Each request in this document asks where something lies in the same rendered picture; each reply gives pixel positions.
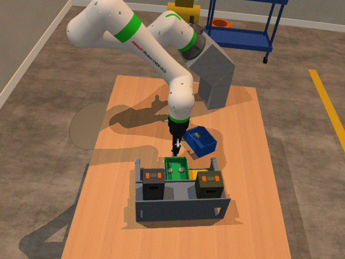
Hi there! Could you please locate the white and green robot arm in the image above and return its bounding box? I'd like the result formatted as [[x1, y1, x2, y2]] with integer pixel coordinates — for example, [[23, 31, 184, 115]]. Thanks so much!
[[66, 0, 206, 132]]

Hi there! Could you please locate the grey shelf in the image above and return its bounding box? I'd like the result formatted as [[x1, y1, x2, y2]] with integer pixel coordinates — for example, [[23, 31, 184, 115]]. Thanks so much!
[[135, 158, 231, 222]]

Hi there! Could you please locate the black rectangular case with oval handle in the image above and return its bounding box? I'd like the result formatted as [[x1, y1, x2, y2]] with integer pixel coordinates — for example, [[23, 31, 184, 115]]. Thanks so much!
[[142, 168, 165, 200]]

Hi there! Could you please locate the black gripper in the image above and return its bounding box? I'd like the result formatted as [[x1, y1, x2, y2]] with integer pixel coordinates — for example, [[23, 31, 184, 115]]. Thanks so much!
[[169, 128, 186, 157]]

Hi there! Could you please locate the blue bin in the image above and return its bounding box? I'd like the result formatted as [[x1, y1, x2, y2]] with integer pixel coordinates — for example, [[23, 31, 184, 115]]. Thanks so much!
[[182, 126, 217, 158]]

